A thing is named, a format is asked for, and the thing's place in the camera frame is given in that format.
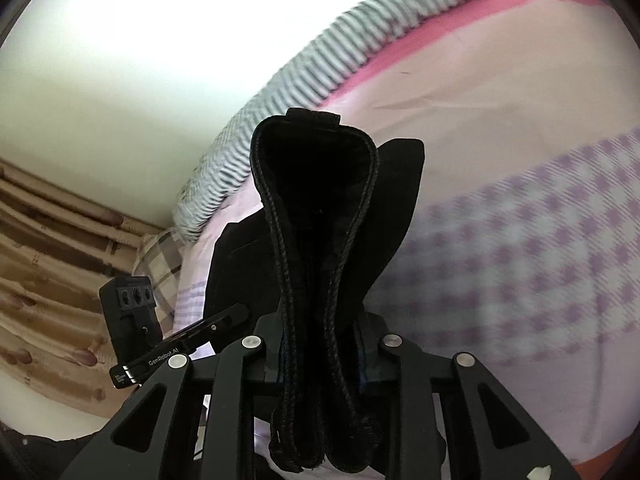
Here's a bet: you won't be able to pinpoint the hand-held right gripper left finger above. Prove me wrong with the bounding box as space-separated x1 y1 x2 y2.
57 312 287 480

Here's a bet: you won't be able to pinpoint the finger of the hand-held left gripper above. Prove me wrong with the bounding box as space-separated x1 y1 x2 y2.
197 303 252 347

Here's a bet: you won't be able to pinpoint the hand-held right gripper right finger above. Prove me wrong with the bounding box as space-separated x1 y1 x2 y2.
352 310 581 480

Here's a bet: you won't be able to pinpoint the black pants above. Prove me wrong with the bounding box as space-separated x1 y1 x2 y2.
204 107 426 476

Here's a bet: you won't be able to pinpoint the beige plaid pillow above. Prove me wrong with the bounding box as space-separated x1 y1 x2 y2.
132 227 190 322

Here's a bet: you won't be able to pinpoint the beige brown curtain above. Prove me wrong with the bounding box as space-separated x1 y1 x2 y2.
0 157 167 413

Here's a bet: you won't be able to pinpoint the grey white striped cloth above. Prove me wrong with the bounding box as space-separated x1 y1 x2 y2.
172 0 486 245

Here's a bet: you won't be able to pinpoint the pink bed sheet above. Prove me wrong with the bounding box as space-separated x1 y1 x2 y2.
175 0 640 467

